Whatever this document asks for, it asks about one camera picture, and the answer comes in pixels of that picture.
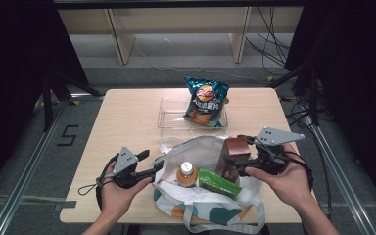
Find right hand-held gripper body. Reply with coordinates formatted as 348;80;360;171
247;125;306;176

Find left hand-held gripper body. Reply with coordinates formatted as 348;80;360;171
112;146;142;190

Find brown carton box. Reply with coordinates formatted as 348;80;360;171
214;135;253;184

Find green snack packet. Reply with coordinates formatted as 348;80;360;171
197;167;244;201

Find orange juice bottle white cap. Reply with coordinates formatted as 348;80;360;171
175;161;200;188

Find clear plastic bin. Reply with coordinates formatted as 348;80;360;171
157;96;229;131

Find blue chips bag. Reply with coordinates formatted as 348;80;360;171
182;75;231;129

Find white tote bag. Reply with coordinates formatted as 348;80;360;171
151;134;267;235

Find person's left hand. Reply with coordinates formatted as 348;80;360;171
100;162;153;218

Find person's right hand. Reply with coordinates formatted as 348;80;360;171
244;144;313;211

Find black tripod stand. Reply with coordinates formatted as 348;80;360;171
41;70;105;132
268;61;321;127

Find black curtain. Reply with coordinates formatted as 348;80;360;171
0;0;91;204
285;0;376;207

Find beige office desk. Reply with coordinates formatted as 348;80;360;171
58;5;306;66

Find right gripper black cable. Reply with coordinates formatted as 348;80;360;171
285;150;315;192

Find metal floor rail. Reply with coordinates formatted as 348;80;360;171
0;93;106;235
305;122;376;235

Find black floor cables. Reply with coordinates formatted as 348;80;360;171
244;6;292;77

